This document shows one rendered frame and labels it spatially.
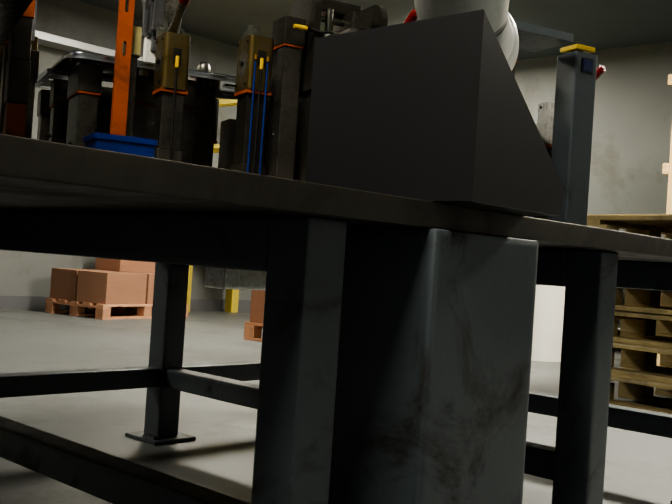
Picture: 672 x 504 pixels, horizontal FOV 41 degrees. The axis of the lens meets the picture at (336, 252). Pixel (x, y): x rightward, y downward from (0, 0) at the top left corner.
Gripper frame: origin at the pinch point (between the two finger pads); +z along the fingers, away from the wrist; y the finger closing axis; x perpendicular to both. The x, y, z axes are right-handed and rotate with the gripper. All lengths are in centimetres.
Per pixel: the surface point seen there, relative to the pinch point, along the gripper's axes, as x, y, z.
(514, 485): -45, -81, 81
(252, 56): -15.5, -22.9, 2.3
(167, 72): 1.8, -19.9, 7.9
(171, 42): 1.3, -19.9, 1.6
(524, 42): -80, -32, -10
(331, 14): -33.7, -22.6, -10.1
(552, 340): -376, 285, 89
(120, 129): 9.7, -16.1, 20.3
